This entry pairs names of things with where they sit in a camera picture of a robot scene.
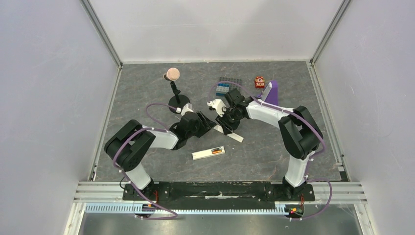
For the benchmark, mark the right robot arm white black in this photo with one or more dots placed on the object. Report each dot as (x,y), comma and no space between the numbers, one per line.
(300,133)

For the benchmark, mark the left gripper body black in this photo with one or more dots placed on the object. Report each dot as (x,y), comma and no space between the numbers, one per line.
(204,127)

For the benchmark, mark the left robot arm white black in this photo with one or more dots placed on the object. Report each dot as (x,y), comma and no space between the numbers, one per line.
(131,143)

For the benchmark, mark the red toy figure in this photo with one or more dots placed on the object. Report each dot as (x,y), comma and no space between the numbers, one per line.
(259,82)

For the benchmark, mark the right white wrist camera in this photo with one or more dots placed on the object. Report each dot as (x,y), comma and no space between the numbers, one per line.
(218,106)

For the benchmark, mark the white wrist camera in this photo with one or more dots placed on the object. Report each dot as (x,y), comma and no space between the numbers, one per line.
(218,106)
(187,108)

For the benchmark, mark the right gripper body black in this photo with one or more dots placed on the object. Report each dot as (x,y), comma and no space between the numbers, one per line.
(225,120)

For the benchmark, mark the blue white lego bricks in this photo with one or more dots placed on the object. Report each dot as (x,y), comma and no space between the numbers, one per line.
(222,89)

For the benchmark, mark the white device in holder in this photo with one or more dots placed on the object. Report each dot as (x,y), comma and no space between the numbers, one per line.
(266,91)

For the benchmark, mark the grey lego baseplate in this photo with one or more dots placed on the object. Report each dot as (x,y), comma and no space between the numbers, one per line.
(234,80)

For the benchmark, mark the white remote control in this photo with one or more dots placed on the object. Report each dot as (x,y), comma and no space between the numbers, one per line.
(205,153)

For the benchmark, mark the white cable duct strip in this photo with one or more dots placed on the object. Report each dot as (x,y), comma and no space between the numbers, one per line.
(139,208)

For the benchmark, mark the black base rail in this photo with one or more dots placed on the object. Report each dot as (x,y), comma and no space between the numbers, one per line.
(222,195)

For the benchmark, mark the white remote battery cover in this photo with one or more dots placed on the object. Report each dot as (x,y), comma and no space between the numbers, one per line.
(231,135)

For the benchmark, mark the purple holder stand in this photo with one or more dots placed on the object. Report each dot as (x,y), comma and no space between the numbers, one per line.
(273,95)

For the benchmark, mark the black stand with pink ball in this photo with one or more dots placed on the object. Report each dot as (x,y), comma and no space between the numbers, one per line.
(178,100)

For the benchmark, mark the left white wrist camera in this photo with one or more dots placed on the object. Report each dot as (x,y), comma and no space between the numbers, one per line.
(187,108)

